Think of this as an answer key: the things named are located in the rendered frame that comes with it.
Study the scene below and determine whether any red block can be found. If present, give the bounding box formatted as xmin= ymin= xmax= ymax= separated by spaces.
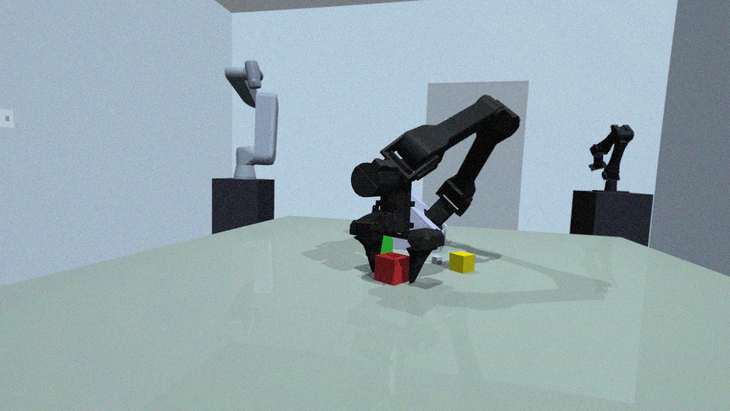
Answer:
xmin=374 ymin=252 xmax=410 ymax=286

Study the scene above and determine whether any yellow cube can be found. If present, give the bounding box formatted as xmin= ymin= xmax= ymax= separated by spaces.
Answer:
xmin=449 ymin=251 xmax=475 ymax=274

